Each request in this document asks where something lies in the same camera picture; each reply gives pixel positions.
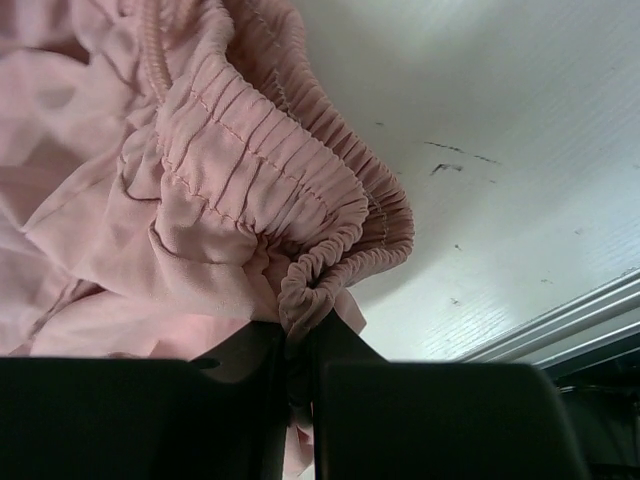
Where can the right aluminium rail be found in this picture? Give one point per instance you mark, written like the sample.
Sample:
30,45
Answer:
605,315

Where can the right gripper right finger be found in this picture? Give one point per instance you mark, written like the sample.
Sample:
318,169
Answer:
380,419

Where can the pink trousers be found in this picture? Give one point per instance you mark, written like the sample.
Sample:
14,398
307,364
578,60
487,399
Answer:
170,169

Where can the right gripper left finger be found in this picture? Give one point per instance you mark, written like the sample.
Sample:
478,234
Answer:
222,415

